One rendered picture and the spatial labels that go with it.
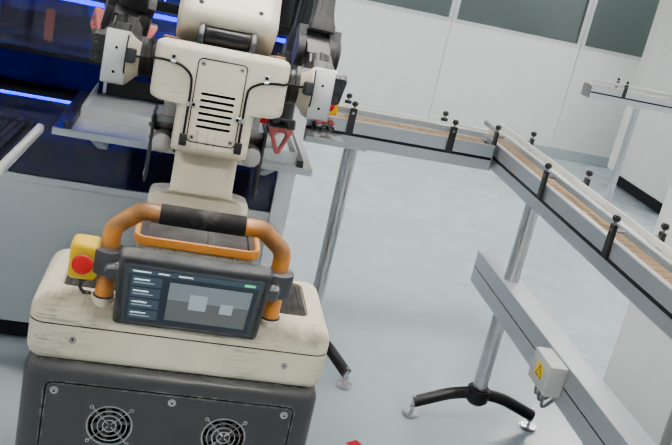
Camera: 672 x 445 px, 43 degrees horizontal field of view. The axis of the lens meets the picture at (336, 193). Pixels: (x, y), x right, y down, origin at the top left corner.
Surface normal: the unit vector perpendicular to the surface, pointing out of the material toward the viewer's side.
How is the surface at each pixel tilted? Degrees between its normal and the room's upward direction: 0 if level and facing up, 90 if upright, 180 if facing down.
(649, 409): 90
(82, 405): 90
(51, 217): 90
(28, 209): 90
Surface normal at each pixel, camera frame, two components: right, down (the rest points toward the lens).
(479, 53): 0.13, 0.31
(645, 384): -0.97, -0.16
